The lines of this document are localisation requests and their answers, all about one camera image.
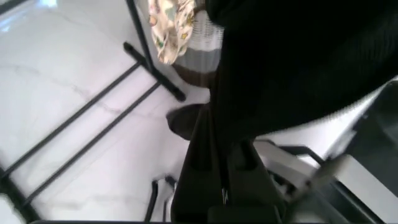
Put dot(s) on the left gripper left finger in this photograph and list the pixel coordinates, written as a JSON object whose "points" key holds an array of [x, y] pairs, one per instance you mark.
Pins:
{"points": [[192, 193]]}

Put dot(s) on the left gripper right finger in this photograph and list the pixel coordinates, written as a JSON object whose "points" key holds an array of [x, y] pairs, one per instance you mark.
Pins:
{"points": [[248, 193]]}

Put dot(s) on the black garment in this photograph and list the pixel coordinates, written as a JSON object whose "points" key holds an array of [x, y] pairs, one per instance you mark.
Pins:
{"points": [[295, 62]]}

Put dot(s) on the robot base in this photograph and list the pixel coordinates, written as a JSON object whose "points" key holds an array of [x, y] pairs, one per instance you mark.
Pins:
{"points": [[367, 186]]}

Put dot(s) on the black clothes rack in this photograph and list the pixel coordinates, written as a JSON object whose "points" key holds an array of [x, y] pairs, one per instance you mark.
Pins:
{"points": [[155, 73]]}

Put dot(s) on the white laundry basket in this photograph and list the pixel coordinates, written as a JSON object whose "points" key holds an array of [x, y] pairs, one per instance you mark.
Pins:
{"points": [[202, 56]]}

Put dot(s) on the cream printed garment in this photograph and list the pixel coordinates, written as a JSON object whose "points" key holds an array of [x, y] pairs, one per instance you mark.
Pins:
{"points": [[169, 31]]}

